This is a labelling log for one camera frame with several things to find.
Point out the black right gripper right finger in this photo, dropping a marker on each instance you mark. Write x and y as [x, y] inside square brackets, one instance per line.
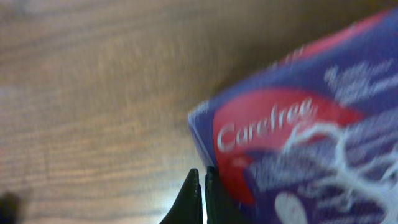
[219, 205]

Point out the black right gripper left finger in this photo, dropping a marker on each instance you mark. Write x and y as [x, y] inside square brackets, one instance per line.
[187, 207]

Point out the purple pink Carefree pad pack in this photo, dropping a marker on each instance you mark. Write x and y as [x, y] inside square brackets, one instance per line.
[312, 139]

